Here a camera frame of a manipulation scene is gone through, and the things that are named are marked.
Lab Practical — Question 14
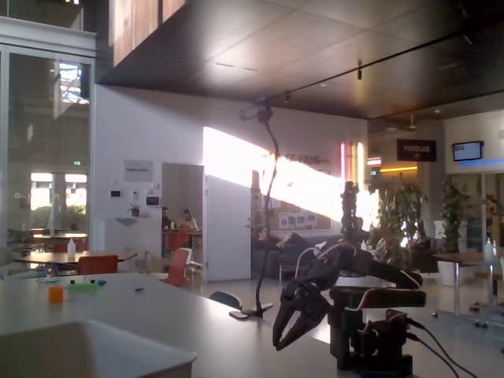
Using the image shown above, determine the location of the white plastic bin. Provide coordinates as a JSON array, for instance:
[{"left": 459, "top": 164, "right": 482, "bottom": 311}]
[{"left": 0, "top": 319, "right": 198, "bottom": 378}]

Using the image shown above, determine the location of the green flat block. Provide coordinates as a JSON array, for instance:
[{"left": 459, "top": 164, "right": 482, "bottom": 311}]
[{"left": 66, "top": 282, "right": 100, "bottom": 295}]

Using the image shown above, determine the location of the dark sofa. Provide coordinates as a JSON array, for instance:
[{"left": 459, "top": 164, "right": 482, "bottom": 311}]
[{"left": 251, "top": 234, "right": 344, "bottom": 279}]

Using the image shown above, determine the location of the dark green perforated chair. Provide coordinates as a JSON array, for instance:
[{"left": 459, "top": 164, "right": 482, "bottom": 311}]
[{"left": 209, "top": 291, "right": 242, "bottom": 310}]

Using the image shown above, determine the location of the pin board with photos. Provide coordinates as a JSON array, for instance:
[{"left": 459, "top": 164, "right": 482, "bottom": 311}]
[{"left": 251, "top": 169, "right": 332, "bottom": 232}]

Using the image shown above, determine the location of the person lounging on sofa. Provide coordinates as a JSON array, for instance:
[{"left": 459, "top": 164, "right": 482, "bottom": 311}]
[{"left": 254, "top": 226, "right": 316, "bottom": 252}]

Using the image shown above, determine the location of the black gooseneck clamp holder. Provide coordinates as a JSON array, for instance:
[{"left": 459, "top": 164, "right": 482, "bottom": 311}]
[{"left": 229, "top": 96, "right": 276, "bottom": 320}]

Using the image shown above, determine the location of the dark knobby upright stand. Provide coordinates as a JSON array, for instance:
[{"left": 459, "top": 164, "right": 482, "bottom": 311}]
[{"left": 339, "top": 180, "right": 362, "bottom": 242}]

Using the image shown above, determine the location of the white door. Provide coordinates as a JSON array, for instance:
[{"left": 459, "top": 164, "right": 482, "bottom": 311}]
[{"left": 204, "top": 175, "right": 252, "bottom": 283}]

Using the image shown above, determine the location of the large leafy plant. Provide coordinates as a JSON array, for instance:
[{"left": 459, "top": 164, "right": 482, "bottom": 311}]
[{"left": 376, "top": 175, "right": 429, "bottom": 269}]

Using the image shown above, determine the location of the orange chair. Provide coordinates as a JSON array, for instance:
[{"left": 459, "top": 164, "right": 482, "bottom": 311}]
[
  {"left": 77, "top": 254, "right": 119, "bottom": 276},
  {"left": 161, "top": 247, "right": 193, "bottom": 288}
]

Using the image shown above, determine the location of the white planter pot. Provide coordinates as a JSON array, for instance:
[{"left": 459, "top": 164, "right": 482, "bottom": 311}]
[{"left": 437, "top": 260, "right": 458, "bottom": 287}]

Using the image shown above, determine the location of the seated woman in light top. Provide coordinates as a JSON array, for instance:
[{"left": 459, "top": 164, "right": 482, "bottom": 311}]
[{"left": 179, "top": 209, "right": 200, "bottom": 232}]

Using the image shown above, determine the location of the tall slim plant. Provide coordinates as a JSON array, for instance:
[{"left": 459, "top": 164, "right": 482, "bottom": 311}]
[{"left": 439, "top": 180, "right": 470, "bottom": 254}]

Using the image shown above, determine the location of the table with metal legs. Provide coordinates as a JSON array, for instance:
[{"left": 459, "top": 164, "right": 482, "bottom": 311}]
[{"left": 431, "top": 251, "right": 504, "bottom": 330}]

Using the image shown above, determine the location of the black foodlab sign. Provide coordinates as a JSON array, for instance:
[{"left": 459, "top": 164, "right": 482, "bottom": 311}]
[{"left": 396, "top": 139, "right": 437, "bottom": 162}]

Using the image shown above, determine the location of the white low cabinet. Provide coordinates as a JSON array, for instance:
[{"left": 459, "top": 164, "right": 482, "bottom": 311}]
[{"left": 100, "top": 217, "right": 163, "bottom": 259}]

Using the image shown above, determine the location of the wooden cafe table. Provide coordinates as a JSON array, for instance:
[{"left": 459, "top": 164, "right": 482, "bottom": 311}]
[{"left": 13, "top": 250, "right": 138, "bottom": 265}]

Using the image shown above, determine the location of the servo wire loop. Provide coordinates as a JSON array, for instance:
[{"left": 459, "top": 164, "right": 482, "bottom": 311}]
[{"left": 295, "top": 246, "right": 328, "bottom": 276}]

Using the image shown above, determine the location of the black cable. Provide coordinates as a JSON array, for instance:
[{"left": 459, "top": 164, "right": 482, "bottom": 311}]
[
  {"left": 407, "top": 333, "right": 461, "bottom": 378},
  {"left": 407, "top": 318, "right": 478, "bottom": 378}
]

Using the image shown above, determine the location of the wall monitor screen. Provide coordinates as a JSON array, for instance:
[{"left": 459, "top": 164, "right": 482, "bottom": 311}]
[{"left": 451, "top": 140, "right": 484, "bottom": 162}]

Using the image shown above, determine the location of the white wall poster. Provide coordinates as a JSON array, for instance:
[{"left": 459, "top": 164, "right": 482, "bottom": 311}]
[{"left": 124, "top": 159, "right": 154, "bottom": 183}]

